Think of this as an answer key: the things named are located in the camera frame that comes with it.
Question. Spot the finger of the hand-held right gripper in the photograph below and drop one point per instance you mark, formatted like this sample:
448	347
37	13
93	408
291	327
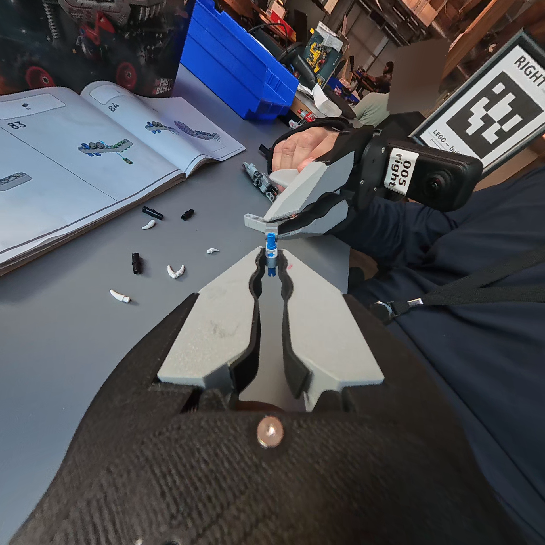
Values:
328	219
302	187

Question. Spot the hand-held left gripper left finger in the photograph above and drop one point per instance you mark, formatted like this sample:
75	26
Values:
213	332

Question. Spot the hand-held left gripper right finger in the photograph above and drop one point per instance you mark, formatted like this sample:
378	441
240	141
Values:
328	340

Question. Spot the grey lego beam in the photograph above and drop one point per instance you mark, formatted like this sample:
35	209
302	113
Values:
254	221

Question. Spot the blue lego pin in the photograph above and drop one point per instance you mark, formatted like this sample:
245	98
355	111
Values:
271	248

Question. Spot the person's right forearm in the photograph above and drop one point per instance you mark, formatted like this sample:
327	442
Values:
404	234

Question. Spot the grey lego assembly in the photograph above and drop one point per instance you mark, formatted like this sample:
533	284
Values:
259	179

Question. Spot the black lego pin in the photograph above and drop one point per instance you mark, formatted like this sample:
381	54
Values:
152	212
136	263
187	214

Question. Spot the lego box with yellow vehicle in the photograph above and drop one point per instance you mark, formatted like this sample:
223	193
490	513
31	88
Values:
321	49

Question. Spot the lego instruction booklet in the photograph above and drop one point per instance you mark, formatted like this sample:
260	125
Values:
85	170

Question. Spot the lego set box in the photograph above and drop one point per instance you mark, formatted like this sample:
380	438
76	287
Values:
64	42

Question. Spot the person's right hand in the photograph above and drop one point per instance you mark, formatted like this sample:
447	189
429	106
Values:
302	147

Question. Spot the framed marker sign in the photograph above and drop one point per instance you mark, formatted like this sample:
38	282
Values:
489	110

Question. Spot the crumpled white paper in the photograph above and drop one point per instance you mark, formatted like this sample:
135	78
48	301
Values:
315	94

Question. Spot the blue plastic bin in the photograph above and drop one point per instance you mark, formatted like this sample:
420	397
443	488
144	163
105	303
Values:
238	64

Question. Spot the person's torso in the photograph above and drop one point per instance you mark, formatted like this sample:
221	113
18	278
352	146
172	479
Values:
468	404

